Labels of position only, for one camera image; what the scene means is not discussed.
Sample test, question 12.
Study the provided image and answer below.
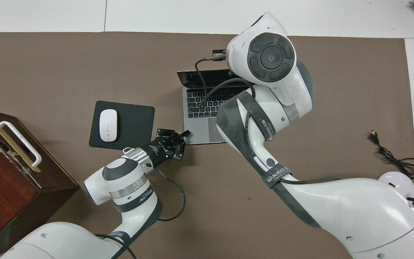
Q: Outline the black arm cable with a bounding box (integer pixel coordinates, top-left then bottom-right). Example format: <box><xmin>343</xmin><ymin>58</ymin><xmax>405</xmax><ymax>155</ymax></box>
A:
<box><xmin>194</xmin><ymin>54</ymin><xmax>256</xmax><ymax>112</ymax></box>
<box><xmin>94</xmin><ymin>169</ymin><xmax>187</xmax><ymax>259</ymax></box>

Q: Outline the dark wooden box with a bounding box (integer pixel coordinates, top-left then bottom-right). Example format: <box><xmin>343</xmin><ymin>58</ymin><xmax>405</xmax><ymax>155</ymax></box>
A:
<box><xmin>0</xmin><ymin>106</ymin><xmax>81</xmax><ymax>259</ymax></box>

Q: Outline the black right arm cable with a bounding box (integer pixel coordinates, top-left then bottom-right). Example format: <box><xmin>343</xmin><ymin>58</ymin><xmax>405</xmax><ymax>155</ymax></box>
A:
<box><xmin>194</xmin><ymin>54</ymin><xmax>256</xmax><ymax>112</ymax></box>

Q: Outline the white desk lamp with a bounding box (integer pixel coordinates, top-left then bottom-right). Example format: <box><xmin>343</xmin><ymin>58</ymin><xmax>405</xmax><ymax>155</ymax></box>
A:
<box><xmin>378</xmin><ymin>147</ymin><xmax>414</xmax><ymax>207</ymax></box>

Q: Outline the brown table mat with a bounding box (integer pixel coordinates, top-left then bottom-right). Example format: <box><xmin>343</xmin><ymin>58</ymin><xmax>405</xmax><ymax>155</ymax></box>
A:
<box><xmin>0</xmin><ymin>32</ymin><xmax>414</xmax><ymax>259</ymax></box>

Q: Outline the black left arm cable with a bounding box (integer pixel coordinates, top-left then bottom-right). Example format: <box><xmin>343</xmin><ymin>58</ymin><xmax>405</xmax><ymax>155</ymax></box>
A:
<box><xmin>94</xmin><ymin>169</ymin><xmax>187</xmax><ymax>259</ymax></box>

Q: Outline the white computer mouse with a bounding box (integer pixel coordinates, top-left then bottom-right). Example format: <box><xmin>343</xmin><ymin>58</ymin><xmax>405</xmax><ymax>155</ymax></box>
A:
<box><xmin>99</xmin><ymin>109</ymin><xmax>118</xmax><ymax>142</ymax></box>

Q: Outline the white box handle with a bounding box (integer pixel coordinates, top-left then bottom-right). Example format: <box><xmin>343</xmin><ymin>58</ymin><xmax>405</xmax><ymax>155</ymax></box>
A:
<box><xmin>0</xmin><ymin>121</ymin><xmax>42</xmax><ymax>168</ymax></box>

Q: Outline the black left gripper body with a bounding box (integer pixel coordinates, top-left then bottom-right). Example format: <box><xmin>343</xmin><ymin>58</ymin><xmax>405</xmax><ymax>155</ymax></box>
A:
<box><xmin>144</xmin><ymin>137</ymin><xmax>177</xmax><ymax>168</ymax></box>

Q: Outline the black lamp power cable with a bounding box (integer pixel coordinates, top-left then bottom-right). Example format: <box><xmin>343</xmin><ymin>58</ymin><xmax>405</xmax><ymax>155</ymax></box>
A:
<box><xmin>368</xmin><ymin>130</ymin><xmax>414</xmax><ymax>204</ymax></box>

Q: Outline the black mouse pad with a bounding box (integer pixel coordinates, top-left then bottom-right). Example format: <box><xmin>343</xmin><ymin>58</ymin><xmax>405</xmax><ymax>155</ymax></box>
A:
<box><xmin>89</xmin><ymin>100</ymin><xmax>156</xmax><ymax>150</ymax></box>

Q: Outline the grey laptop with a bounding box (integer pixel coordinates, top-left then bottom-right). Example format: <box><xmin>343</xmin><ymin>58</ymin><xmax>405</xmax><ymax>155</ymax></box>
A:
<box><xmin>177</xmin><ymin>69</ymin><xmax>250</xmax><ymax>145</ymax></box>

